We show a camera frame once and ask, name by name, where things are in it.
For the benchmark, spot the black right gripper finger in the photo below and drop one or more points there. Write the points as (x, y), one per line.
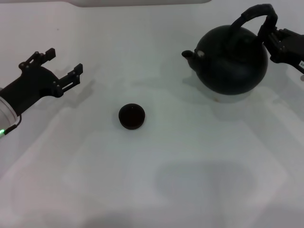
(287, 32)
(273, 45)

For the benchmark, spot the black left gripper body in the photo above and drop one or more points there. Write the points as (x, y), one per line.
(31, 88)

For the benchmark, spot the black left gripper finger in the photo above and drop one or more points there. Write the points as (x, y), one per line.
(38, 58)
(71, 78)

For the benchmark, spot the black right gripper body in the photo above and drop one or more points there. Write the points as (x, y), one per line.
(292, 51)

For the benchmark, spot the black round teapot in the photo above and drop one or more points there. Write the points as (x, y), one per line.
(232, 61)

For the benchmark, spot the dark round teacup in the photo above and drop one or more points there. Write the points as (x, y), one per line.
(131, 116)

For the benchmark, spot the clear right wrist connector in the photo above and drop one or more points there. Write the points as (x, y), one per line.
(302, 78)

